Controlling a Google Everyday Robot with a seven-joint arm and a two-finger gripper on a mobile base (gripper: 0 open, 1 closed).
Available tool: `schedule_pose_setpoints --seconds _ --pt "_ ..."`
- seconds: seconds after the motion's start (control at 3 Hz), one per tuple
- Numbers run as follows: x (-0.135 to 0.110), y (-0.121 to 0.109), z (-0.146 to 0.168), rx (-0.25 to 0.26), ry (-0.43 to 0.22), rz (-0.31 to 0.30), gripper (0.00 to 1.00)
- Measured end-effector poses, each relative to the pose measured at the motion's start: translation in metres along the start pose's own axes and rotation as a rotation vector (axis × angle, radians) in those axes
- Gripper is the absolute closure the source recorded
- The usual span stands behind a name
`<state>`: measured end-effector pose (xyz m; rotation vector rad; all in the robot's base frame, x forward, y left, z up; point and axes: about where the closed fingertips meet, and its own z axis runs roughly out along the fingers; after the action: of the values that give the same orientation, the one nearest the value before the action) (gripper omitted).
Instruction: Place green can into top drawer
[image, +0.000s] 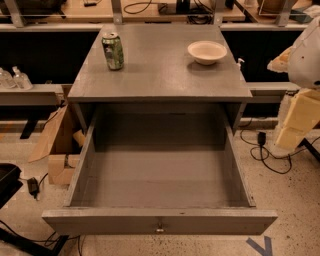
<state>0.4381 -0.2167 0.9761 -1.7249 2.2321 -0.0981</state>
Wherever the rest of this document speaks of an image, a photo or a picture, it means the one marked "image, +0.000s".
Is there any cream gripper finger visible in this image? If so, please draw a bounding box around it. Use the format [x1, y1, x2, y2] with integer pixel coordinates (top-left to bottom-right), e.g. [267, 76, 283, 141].
[274, 89, 320, 150]
[267, 47, 291, 73]

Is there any green soda can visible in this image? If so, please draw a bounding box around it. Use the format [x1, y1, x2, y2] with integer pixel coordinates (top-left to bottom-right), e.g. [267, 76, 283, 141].
[101, 32, 124, 70]

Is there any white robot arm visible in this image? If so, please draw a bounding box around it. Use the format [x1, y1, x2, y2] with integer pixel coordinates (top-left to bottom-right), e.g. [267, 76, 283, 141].
[267, 17, 320, 156]

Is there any grey open top drawer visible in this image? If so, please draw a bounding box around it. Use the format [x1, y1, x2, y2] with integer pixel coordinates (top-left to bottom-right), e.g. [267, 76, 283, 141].
[43, 113, 277, 235]

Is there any small white pump bottle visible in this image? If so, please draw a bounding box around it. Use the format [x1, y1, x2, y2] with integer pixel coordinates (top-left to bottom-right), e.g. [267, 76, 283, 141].
[237, 58, 245, 71]

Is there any black power adapter right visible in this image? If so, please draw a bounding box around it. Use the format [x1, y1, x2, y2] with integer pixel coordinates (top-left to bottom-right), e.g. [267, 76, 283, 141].
[257, 132, 266, 147]

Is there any black power adapter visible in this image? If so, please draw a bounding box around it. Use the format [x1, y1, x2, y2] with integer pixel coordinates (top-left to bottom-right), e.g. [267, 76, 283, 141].
[27, 177, 39, 199]
[257, 132, 266, 147]

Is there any white paper bowl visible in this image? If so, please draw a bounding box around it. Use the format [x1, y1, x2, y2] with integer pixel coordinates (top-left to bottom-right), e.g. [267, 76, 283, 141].
[187, 41, 227, 65]

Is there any grey wooden cabinet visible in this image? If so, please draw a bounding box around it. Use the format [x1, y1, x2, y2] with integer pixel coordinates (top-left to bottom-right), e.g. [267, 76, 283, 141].
[68, 23, 252, 129]

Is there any brown cardboard box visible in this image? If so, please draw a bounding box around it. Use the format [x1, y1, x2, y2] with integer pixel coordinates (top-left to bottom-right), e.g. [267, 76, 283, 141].
[27, 84, 86, 186]

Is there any clear sanitizer bottle right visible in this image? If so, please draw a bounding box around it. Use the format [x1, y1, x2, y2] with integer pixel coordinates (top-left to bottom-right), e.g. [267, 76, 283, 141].
[12, 66, 33, 90]

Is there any clear sanitizer bottle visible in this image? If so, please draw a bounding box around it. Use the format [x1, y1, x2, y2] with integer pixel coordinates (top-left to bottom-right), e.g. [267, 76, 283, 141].
[12, 66, 33, 90]
[0, 68, 16, 89]

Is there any clear sanitizer bottle left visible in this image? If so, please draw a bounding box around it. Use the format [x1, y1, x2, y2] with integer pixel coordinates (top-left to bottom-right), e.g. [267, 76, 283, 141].
[0, 68, 16, 89]

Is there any black power adapter left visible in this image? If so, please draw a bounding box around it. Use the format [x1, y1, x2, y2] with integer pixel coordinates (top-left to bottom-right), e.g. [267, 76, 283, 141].
[27, 177, 39, 199]

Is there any black bin at left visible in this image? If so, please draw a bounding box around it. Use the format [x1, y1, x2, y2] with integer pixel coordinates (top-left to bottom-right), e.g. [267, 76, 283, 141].
[0, 163, 23, 208]

